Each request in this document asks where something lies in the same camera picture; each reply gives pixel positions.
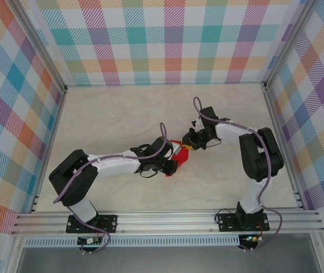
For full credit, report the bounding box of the red paper sheet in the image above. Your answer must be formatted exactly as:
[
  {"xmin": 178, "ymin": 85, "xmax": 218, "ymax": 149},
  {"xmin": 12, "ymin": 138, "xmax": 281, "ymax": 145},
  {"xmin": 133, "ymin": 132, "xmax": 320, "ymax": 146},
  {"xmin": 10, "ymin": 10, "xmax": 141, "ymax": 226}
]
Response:
[{"xmin": 164, "ymin": 139, "xmax": 191, "ymax": 177}]

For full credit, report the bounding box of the grey metal panel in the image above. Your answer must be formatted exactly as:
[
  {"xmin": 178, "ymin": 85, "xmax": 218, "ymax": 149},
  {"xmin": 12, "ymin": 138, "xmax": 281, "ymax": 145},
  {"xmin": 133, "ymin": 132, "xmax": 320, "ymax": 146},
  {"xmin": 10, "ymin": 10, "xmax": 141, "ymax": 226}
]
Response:
[{"xmin": 16, "ymin": 246, "xmax": 322, "ymax": 273}]

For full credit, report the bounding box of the thin black right gripper cable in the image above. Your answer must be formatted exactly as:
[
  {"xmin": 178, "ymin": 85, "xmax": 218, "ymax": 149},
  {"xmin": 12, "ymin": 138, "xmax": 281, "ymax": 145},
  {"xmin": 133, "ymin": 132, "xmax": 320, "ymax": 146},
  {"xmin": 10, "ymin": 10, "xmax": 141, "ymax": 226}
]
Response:
[{"xmin": 204, "ymin": 137, "xmax": 223, "ymax": 149}]

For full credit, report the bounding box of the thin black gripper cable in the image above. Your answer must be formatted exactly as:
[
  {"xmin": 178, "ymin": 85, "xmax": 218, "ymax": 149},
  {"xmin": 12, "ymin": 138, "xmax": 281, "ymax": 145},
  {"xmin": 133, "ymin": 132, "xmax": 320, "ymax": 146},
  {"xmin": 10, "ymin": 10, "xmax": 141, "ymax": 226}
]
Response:
[
  {"xmin": 204, "ymin": 137, "xmax": 223, "ymax": 149},
  {"xmin": 140, "ymin": 169, "xmax": 159, "ymax": 180}
]

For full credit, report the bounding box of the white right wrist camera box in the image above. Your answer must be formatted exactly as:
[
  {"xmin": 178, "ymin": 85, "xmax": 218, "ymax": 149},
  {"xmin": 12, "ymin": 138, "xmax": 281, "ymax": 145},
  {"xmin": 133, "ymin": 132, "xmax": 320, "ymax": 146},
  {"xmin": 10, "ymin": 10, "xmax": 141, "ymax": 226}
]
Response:
[{"xmin": 191, "ymin": 118, "xmax": 206, "ymax": 133}]

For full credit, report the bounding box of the thin black left gripper cable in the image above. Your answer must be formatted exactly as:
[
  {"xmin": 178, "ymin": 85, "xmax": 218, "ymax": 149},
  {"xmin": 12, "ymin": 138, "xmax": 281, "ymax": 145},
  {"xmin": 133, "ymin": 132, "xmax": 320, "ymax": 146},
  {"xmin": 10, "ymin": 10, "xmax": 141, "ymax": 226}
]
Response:
[{"xmin": 140, "ymin": 169, "xmax": 159, "ymax": 180}]

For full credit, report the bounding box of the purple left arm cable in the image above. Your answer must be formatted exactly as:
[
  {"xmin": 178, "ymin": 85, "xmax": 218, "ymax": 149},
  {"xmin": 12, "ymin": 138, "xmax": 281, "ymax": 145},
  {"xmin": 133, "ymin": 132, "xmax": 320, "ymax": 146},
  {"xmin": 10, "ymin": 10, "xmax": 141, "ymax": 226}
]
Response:
[{"xmin": 52, "ymin": 122, "xmax": 170, "ymax": 255}]

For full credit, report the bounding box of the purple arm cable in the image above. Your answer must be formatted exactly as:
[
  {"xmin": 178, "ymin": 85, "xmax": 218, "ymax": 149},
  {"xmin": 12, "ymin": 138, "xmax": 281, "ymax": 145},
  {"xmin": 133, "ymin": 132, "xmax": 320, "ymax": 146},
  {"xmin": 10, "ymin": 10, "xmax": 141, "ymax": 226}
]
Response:
[
  {"xmin": 192, "ymin": 96, "xmax": 282, "ymax": 253},
  {"xmin": 52, "ymin": 122, "xmax": 170, "ymax": 255}
]

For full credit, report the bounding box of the aluminium mounting rail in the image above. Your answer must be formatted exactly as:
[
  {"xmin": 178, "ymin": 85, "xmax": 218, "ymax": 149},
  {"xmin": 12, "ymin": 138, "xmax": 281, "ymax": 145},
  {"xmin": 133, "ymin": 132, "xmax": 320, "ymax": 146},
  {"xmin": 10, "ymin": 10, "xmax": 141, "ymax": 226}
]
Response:
[{"xmin": 10, "ymin": 210, "xmax": 324, "ymax": 237}]

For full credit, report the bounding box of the thin black base wire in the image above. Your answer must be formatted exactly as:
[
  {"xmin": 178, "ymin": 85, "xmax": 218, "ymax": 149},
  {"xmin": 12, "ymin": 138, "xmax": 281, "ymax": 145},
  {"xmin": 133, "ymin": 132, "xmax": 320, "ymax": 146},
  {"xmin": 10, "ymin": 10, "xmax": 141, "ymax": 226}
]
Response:
[{"xmin": 215, "ymin": 208, "xmax": 238, "ymax": 224}]

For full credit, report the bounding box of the slotted grey cable duct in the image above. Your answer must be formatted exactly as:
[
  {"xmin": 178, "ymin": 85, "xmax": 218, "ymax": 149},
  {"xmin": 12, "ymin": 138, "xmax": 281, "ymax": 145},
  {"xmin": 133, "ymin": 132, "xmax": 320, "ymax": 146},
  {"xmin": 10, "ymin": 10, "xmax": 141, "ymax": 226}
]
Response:
[{"xmin": 23, "ymin": 234, "xmax": 242, "ymax": 248}]

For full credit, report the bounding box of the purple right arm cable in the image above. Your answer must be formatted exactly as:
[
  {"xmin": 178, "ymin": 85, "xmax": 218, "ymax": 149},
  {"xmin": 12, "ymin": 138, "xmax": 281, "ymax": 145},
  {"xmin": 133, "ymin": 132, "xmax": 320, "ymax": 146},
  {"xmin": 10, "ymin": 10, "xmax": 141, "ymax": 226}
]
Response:
[{"xmin": 192, "ymin": 96, "xmax": 282, "ymax": 253}]

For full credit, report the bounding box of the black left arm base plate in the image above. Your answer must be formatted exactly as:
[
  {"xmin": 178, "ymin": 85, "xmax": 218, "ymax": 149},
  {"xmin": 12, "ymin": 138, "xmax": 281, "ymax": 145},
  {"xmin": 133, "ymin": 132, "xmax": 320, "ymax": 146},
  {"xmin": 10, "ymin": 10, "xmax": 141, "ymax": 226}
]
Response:
[{"xmin": 66, "ymin": 214, "xmax": 118, "ymax": 234}]

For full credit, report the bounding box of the aluminium table side rail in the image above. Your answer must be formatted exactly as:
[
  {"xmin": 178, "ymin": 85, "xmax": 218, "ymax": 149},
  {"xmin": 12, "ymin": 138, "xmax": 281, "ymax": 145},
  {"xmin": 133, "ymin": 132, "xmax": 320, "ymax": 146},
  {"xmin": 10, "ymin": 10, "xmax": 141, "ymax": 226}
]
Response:
[
  {"xmin": 263, "ymin": 85, "xmax": 306, "ymax": 211},
  {"xmin": 29, "ymin": 88, "xmax": 68, "ymax": 214}
]

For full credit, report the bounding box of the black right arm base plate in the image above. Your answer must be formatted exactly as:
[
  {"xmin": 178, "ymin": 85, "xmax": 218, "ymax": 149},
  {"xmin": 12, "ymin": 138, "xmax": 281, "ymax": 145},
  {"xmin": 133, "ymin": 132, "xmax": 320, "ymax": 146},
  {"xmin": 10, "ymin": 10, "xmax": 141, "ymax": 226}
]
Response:
[{"xmin": 218, "ymin": 213, "xmax": 270, "ymax": 233}]

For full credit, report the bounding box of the aluminium frame post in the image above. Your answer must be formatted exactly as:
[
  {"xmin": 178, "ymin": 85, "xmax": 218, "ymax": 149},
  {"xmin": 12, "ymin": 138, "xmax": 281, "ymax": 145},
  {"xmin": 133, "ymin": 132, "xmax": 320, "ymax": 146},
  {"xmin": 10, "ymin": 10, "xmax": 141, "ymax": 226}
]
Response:
[
  {"xmin": 9, "ymin": 0, "xmax": 68, "ymax": 94},
  {"xmin": 261, "ymin": 0, "xmax": 318, "ymax": 90}
]

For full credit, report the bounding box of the aluminium frame leg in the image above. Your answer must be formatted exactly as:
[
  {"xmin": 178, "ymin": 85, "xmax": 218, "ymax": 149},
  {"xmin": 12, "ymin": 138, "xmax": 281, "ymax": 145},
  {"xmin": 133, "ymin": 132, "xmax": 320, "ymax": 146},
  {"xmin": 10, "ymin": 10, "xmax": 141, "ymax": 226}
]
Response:
[
  {"xmin": 310, "ymin": 233, "xmax": 324, "ymax": 273},
  {"xmin": 5, "ymin": 236, "xmax": 23, "ymax": 273}
]

